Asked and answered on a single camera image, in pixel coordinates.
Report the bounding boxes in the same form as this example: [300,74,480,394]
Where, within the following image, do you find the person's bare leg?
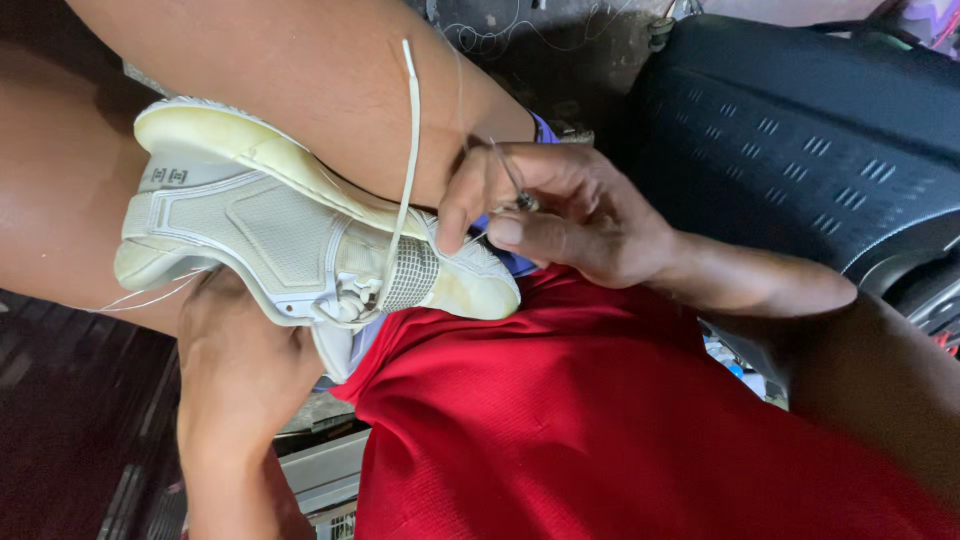
[66,0,538,211]
[0,45,198,337]

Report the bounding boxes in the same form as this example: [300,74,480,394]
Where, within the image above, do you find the white mesh sneaker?
[114,96,522,385]

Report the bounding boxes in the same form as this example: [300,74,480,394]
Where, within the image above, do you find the white sewing thread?
[84,268,207,314]

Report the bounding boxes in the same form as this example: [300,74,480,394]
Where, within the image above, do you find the white shoelace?
[375,39,422,305]

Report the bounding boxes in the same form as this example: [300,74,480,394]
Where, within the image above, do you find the grey metal box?
[273,427,372,540]

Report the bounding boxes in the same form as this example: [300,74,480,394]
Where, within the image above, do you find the motorcycle chrome body part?
[855,232,960,355]

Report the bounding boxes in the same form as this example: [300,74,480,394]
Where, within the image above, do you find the black motorcycle seat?
[621,13,960,280]

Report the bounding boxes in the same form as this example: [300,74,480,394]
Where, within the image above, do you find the metal sewing awl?
[489,137,540,213]

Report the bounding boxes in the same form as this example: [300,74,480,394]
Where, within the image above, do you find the person's right hand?
[437,141,680,291]

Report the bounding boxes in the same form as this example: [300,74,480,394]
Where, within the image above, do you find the tangled loose thread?
[441,0,639,60]

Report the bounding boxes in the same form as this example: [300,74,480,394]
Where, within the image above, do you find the person's left hand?
[177,265,325,429]

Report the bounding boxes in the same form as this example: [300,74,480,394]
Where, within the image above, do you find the person's red shirt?
[330,262,960,540]

